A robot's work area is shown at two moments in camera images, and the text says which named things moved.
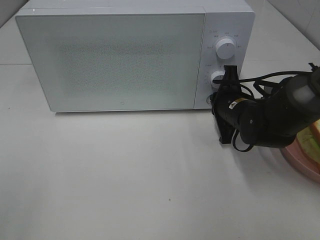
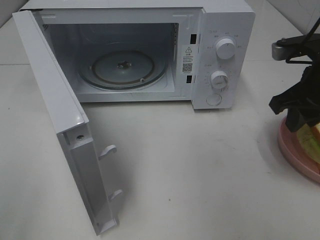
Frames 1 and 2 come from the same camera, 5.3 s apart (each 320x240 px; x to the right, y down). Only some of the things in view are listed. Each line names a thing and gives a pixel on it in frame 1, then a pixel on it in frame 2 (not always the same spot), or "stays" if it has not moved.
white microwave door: x=91 y=62 -> x=76 y=143
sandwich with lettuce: x=309 y=139 stays
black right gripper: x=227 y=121 -> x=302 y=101
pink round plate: x=293 y=154 stays
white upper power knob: x=225 y=48 stays
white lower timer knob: x=218 y=75 stays
